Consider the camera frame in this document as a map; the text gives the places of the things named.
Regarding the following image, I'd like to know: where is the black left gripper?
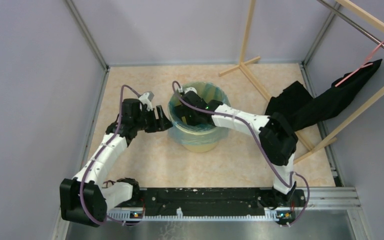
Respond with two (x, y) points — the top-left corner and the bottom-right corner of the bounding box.
(134, 105), (174, 133)

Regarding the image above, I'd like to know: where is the blue plastic trash bag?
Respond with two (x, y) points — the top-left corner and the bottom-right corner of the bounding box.
(167, 81), (232, 147)

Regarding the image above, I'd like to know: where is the yellow plastic trash bin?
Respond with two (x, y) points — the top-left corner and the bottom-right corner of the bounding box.
(168, 82), (231, 154)

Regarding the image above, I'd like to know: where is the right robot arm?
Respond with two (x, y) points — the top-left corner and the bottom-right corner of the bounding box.
(175, 90), (298, 210)

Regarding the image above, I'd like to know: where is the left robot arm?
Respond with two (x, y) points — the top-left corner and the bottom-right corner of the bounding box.
(59, 98), (173, 227)

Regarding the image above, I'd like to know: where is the wooden clothes rack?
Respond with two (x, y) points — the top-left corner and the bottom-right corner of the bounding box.
(218, 0), (315, 152)

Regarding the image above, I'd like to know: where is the black cloth garment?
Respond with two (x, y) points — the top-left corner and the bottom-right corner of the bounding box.
(265, 59), (383, 132)

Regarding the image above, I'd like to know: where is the pink clothes hanger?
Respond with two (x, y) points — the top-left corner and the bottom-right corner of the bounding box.
(333, 41), (384, 88)

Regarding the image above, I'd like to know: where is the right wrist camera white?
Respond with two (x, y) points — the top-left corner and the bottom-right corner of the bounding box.
(177, 87), (198, 96)

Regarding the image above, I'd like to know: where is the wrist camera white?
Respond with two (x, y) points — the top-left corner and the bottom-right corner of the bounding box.
(138, 91), (155, 111)
(177, 87), (198, 96)

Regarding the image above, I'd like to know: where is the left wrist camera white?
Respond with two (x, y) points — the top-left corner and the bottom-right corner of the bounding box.
(138, 91), (155, 111)

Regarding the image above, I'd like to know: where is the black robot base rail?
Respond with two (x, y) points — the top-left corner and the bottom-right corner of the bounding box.
(118, 187), (306, 217)

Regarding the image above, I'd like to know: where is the metal frame corner post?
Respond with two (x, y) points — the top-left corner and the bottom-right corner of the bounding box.
(302, 10), (336, 68)

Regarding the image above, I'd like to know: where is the left metal frame post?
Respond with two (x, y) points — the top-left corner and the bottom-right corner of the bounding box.
(63, 0), (110, 72)

